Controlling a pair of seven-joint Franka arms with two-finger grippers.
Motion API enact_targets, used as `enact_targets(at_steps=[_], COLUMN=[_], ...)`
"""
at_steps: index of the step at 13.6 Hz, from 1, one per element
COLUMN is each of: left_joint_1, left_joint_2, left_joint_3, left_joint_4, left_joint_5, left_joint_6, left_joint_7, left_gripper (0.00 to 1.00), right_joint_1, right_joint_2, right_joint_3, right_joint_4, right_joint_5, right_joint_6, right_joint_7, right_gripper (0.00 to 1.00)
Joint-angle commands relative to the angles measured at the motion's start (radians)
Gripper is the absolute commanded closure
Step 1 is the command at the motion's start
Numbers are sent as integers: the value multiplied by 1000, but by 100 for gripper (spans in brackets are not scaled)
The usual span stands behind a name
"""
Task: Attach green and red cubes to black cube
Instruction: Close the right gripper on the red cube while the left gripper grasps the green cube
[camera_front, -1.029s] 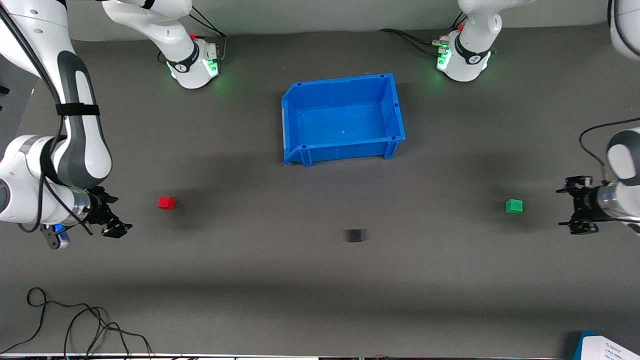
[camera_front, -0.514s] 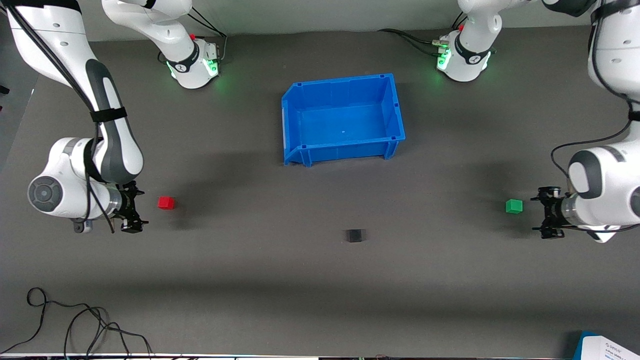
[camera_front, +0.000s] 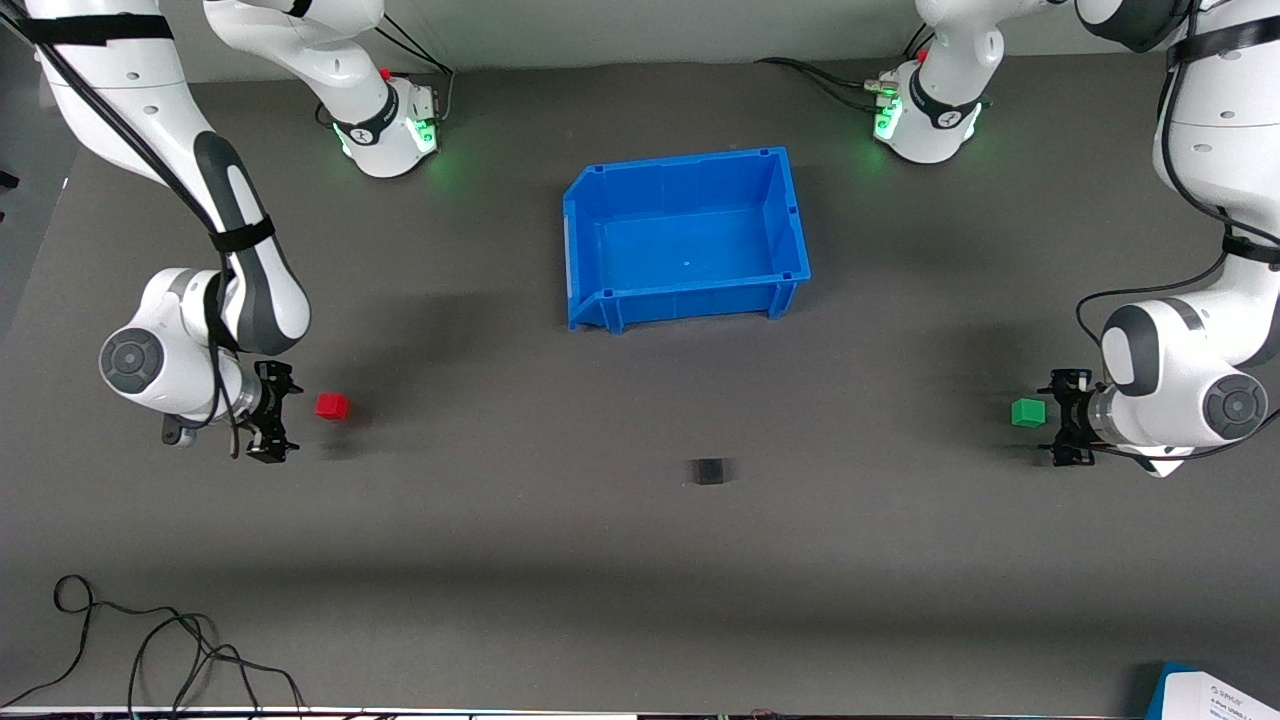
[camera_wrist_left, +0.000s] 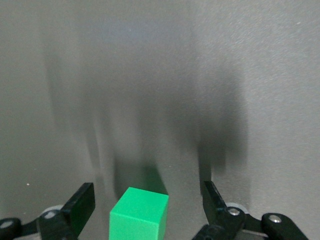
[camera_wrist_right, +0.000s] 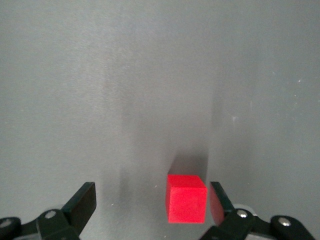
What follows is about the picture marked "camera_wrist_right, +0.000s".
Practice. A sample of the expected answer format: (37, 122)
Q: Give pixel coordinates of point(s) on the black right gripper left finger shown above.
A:
(75, 207)

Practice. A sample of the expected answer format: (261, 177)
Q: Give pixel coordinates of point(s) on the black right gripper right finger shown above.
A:
(230, 225)

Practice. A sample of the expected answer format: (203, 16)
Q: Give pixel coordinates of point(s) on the small red cube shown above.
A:
(186, 202)

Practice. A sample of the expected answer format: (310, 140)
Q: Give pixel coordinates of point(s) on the dark grey table mat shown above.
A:
(75, 75)

